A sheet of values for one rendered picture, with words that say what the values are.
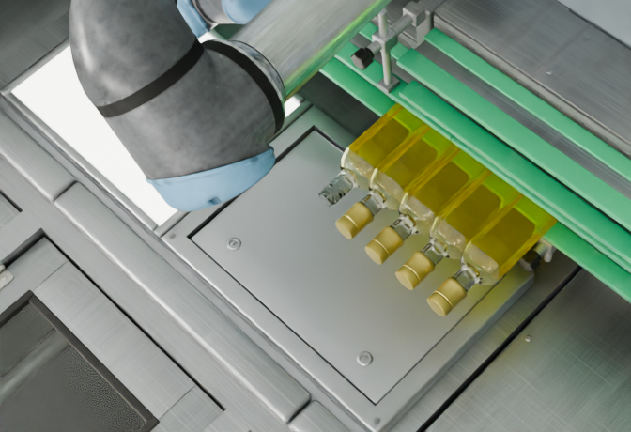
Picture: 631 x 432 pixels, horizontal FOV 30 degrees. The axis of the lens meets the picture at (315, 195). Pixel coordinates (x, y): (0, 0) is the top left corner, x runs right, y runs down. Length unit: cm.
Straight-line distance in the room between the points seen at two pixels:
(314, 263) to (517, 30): 46
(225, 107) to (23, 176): 93
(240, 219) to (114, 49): 82
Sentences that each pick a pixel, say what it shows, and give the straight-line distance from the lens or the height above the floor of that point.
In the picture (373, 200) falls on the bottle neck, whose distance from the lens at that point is 167.
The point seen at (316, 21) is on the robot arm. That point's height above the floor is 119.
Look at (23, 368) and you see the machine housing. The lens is 187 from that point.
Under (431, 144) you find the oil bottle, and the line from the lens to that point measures 170.
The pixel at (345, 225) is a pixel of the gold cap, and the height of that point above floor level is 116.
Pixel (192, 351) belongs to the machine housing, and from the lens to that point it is 178.
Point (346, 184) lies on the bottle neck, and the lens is 169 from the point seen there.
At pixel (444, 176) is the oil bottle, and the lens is 167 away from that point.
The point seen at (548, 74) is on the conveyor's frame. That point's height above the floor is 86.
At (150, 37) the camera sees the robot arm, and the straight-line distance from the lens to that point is 107.
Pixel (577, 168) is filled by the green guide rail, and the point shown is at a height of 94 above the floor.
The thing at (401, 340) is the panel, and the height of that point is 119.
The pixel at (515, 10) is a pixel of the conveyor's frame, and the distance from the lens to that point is 168.
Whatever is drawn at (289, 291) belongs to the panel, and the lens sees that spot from 177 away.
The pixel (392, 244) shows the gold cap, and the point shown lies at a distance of 164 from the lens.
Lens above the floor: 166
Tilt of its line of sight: 18 degrees down
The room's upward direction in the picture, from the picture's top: 132 degrees counter-clockwise
